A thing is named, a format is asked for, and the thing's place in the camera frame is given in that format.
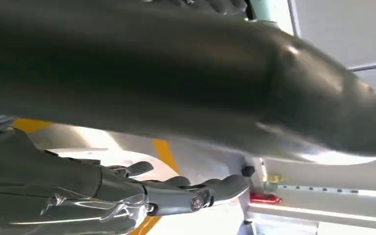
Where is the yellow floor tape line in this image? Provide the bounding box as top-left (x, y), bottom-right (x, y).
top-left (129, 139), bottom-right (181, 235)

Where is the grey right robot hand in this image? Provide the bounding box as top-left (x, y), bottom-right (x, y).
top-left (0, 0), bottom-right (376, 235)

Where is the red small clip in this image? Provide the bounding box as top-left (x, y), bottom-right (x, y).
top-left (249, 192), bottom-right (283, 205)

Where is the white metal beam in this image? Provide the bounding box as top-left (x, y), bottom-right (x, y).
top-left (245, 183), bottom-right (376, 233)

